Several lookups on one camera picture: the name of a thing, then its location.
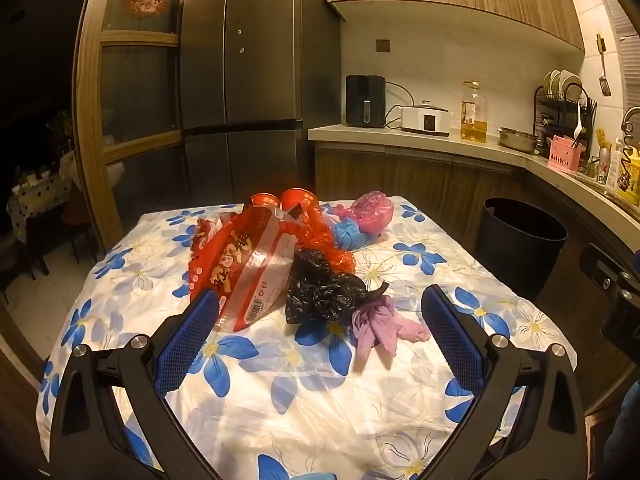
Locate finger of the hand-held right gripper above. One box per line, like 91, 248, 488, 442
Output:
580, 242, 632, 296

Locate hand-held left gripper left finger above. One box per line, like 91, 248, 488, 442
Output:
50, 290, 223, 480

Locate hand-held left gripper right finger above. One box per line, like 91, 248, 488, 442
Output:
415, 284, 588, 480

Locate purple glove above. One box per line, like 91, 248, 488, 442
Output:
351, 295, 433, 361

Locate black trash bin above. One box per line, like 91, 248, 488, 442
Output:
475, 197, 568, 301

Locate red snack bag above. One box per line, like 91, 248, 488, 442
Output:
187, 205, 301, 333

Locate dark red printed wrapper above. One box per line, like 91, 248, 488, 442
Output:
192, 215, 226, 253

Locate black plastic bag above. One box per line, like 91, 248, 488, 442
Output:
285, 247, 391, 323

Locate pink plastic bag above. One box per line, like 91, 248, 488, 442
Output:
347, 191, 396, 235

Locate orange-red plastic bag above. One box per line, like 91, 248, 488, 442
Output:
290, 205, 356, 271

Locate red paper cup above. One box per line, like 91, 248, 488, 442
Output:
281, 187, 318, 221
244, 192, 281, 211

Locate yellow detergent bottle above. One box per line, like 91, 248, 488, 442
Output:
617, 147, 640, 206

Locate beer can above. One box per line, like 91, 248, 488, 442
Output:
596, 147, 613, 187

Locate pink utensil holder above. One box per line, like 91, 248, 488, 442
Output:
547, 135, 586, 175

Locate blue floral tablecloth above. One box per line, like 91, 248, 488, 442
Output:
37, 195, 578, 480

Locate steel bowl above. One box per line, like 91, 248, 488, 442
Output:
496, 127, 541, 153

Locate wooden lower cabinets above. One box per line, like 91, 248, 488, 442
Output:
314, 142, 640, 411

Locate black dish rack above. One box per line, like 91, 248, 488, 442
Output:
532, 69, 598, 156

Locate hanging slotted spatula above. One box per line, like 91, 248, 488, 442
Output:
595, 34, 612, 97

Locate row of white dishes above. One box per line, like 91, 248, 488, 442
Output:
542, 69, 583, 98

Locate cooking oil bottle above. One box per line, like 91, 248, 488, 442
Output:
460, 81, 488, 142

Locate window blinds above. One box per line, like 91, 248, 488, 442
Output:
595, 0, 640, 111

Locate polka-dot covered dining table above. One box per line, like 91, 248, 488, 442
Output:
5, 150, 76, 246

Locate white electric cooker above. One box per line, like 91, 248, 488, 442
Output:
400, 100, 453, 136

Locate pale kitchen countertop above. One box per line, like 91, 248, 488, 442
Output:
307, 124, 640, 231

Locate black air fryer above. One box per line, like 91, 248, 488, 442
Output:
345, 74, 387, 128

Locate wooden glass sliding door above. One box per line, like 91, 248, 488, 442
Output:
72, 0, 193, 251

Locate dark grey refrigerator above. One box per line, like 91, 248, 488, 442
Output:
180, 0, 343, 206

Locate black power cable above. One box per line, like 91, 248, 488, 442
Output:
385, 81, 416, 128

